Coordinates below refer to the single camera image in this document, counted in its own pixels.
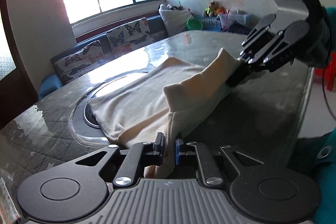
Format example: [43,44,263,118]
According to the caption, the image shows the cream white garment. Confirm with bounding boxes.
[88,48,244,178]

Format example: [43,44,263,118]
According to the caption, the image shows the dark clothes pile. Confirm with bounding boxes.
[227,22,252,35]

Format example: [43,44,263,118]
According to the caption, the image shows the red plastic stool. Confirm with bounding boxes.
[314,52,336,91]

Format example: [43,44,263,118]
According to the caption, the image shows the clear plastic storage box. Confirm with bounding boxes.
[218,9,251,31]

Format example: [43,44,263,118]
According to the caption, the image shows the orange stuffed toy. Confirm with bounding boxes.
[216,6,226,15]

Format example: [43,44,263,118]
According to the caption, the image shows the stuffed toy in yellow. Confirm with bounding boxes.
[203,1,218,17]

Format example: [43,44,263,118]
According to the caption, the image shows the green plastic basin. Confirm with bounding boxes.
[186,18,203,31]

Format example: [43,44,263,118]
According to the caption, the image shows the round black induction cooktop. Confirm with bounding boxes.
[68,71,150,147]

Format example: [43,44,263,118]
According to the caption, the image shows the grey white pillow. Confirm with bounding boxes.
[159,9,193,36]

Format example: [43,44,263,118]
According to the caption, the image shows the teal sleeve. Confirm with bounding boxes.
[296,6,336,224]

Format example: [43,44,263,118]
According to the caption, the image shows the right butterfly cushion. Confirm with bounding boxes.
[106,18,155,58]

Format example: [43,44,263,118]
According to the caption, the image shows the butterfly cushion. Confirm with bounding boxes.
[55,40,108,85]
[106,18,155,58]

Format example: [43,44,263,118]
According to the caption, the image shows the blue sofa bench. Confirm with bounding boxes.
[37,13,253,100]

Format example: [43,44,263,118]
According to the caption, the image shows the left butterfly cushion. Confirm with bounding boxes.
[55,40,108,85]

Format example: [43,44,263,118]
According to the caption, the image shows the dark wooden door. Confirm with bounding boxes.
[1,0,38,128]

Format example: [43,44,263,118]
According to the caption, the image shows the black cable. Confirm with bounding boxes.
[321,61,336,119]

